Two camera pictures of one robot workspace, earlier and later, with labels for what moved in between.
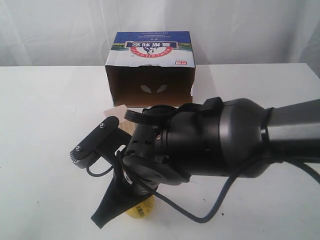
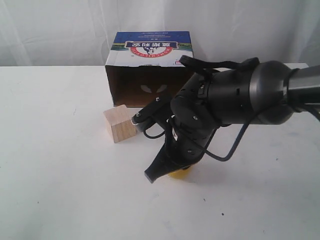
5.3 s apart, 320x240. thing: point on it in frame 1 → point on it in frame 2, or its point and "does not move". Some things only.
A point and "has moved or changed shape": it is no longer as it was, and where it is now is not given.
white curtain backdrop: (78, 33) does not move
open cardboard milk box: (151, 68) does not move
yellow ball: (144, 209) has moved or changed shape
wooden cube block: (124, 124) does not move
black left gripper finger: (121, 196) → (162, 165)
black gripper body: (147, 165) → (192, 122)
